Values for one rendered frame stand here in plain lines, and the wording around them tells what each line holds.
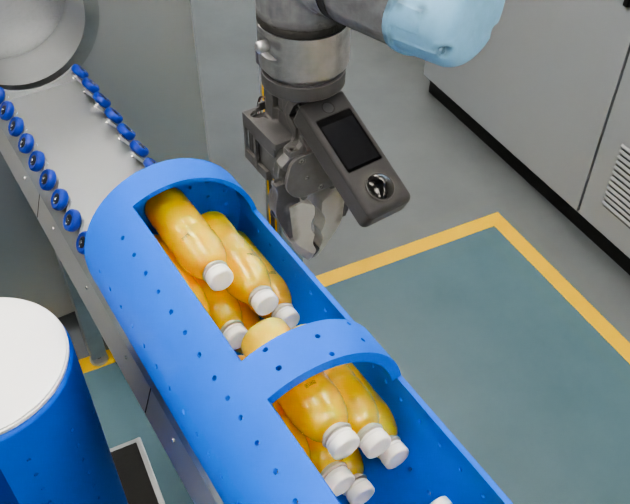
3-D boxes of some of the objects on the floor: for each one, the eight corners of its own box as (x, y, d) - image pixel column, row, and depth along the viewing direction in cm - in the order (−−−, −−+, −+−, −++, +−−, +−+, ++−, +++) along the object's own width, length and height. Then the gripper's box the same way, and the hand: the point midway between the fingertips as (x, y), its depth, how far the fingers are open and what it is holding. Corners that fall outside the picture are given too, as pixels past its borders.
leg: (104, 349, 249) (60, 202, 205) (111, 361, 245) (67, 214, 202) (87, 357, 247) (38, 210, 203) (94, 369, 243) (45, 222, 199)
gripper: (316, 26, 69) (315, 206, 83) (226, 53, 65) (241, 235, 80) (372, 69, 63) (359, 253, 78) (277, 101, 60) (283, 287, 75)
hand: (314, 251), depth 76 cm, fingers closed
